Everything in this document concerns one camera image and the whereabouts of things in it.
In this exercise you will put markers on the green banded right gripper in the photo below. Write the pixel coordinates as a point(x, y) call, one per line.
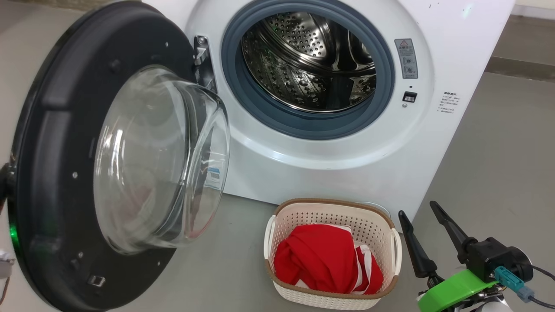
point(455, 290)

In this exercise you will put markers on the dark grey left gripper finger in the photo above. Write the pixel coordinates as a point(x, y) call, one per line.
point(6, 184)

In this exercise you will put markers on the washing machine glass door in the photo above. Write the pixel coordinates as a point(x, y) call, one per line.
point(56, 130)

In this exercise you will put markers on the red and white garment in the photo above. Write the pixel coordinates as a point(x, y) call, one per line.
point(321, 255)

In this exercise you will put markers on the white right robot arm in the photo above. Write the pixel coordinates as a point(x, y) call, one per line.
point(490, 307)

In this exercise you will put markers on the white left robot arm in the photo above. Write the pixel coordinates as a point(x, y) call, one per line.
point(5, 262)

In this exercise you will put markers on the white washing machine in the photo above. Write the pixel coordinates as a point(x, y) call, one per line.
point(390, 173)

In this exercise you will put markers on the cream laundry basket brown rim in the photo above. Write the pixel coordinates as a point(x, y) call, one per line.
point(329, 212)

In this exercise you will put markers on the black door latch socket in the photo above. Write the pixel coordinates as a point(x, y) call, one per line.
point(409, 97)

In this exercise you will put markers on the metal door hinge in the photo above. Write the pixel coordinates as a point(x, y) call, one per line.
point(200, 54)

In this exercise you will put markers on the small text sticker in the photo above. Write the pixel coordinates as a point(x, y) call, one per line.
point(449, 102)

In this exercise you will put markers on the grey warning sticker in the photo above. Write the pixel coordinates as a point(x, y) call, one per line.
point(406, 58)

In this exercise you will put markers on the blue energy label sticker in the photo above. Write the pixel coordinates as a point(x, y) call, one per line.
point(213, 177)

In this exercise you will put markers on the perforated steel drum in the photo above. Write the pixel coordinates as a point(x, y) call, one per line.
point(303, 43)

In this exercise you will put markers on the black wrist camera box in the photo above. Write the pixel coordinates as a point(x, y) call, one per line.
point(490, 258)

